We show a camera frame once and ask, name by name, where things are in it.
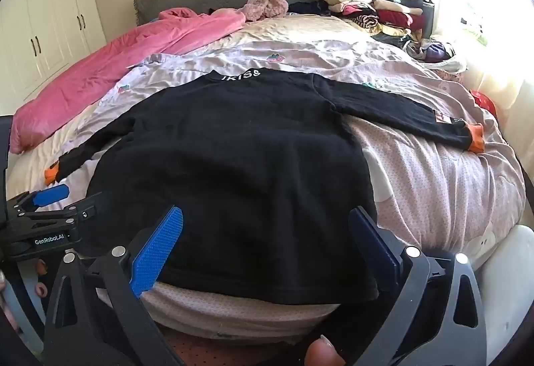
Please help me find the white basket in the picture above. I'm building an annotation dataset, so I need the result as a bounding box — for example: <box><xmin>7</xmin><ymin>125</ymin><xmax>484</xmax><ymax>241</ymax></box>
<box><xmin>434</xmin><ymin>57</ymin><xmax>468</xmax><ymax>75</ymax></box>

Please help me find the stack of folded clothes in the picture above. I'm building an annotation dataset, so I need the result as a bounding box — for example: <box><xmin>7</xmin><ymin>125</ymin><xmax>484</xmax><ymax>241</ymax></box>
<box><xmin>321</xmin><ymin>0</ymin><xmax>435</xmax><ymax>37</ymax></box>

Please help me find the pink blanket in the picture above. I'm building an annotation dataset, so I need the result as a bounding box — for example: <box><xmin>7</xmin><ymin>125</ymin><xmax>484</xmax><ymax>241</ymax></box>
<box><xmin>8</xmin><ymin>7</ymin><xmax>247</xmax><ymax>154</ymax></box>

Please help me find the lilac printed duvet cover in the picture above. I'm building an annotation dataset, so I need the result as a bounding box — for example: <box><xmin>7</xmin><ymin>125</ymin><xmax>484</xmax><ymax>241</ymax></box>
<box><xmin>42</xmin><ymin>36</ymin><xmax>526</xmax><ymax>342</ymax></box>

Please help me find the white bed frame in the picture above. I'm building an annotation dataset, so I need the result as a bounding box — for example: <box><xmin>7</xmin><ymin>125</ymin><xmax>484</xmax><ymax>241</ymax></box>
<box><xmin>471</xmin><ymin>224</ymin><xmax>534</xmax><ymax>366</ymax></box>

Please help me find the pink fluffy garment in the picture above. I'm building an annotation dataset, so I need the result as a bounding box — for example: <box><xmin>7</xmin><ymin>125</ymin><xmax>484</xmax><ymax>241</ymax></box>
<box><xmin>244</xmin><ymin>0</ymin><xmax>289</xmax><ymax>22</ymax></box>

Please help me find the purple cloth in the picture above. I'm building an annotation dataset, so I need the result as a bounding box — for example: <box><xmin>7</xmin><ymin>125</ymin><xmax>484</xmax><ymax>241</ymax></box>
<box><xmin>407</xmin><ymin>38</ymin><xmax>455</xmax><ymax>62</ymax></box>

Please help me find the black sweater with orange cuffs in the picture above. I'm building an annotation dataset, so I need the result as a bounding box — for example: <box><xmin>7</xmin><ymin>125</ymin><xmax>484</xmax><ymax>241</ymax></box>
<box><xmin>44</xmin><ymin>68</ymin><xmax>487</xmax><ymax>306</ymax></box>

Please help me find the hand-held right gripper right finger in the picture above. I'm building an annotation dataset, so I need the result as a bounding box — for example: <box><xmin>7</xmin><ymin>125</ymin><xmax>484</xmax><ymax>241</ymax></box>
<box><xmin>348</xmin><ymin>205</ymin><xmax>489</xmax><ymax>366</ymax></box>

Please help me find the person's right hand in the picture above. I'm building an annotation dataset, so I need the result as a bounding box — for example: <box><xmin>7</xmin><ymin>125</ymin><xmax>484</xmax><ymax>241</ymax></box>
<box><xmin>304</xmin><ymin>335</ymin><xmax>347</xmax><ymax>366</ymax></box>

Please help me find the sheer white curtain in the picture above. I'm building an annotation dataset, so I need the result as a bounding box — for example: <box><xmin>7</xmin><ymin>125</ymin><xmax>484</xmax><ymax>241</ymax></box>
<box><xmin>415</xmin><ymin>0</ymin><xmax>534</xmax><ymax>183</ymax></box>

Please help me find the black bedside box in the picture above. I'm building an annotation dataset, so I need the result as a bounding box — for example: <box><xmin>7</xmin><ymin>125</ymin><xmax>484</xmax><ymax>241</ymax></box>
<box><xmin>421</xmin><ymin>1</ymin><xmax>437</xmax><ymax>39</ymax></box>

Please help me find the white wardrobe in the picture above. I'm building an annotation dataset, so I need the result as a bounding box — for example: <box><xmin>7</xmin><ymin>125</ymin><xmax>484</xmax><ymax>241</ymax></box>
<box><xmin>0</xmin><ymin>0</ymin><xmax>107</xmax><ymax>116</ymax></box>

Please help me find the dark navy garment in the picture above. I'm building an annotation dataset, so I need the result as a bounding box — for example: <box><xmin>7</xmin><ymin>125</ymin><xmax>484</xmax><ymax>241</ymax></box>
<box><xmin>288</xmin><ymin>0</ymin><xmax>332</xmax><ymax>16</ymax></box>

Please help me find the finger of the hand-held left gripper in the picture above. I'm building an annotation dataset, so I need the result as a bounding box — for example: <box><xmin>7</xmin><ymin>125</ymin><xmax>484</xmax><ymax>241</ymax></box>
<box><xmin>17</xmin><ymin>192</ymin><xmax>104</xmax><ymax>231</ymax></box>
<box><xmin>10</xmin><ymin>184</ymin><xmax>69</xmax><ymax>221</ymax></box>

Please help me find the person's left hand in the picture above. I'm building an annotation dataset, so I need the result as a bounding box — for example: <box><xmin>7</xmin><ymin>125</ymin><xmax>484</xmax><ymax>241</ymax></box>
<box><xmin>34</xmin><ymin>258</ymin><xmax>50</xmax><ymax>297</ymax></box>

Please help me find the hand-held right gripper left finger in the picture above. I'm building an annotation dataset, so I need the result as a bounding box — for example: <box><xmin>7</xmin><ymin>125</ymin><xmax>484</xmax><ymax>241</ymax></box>
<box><xmin>44</xmin><ymin>205</ymin><xmax>186</xmax><ymax>366</ymax></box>

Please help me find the red bag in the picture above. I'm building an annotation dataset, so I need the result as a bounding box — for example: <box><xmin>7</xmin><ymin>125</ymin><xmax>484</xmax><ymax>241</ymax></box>
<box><xmin>471</xmin><ymin>89</ymin><xmax>499</xmax><ymax>116</ymax></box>

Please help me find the green object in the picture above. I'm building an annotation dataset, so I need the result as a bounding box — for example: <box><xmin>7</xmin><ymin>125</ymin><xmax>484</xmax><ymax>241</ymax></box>
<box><xmin>461</xmin><ymin>18</ymin><xmax>489</xmax><ymax>45</ymax></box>

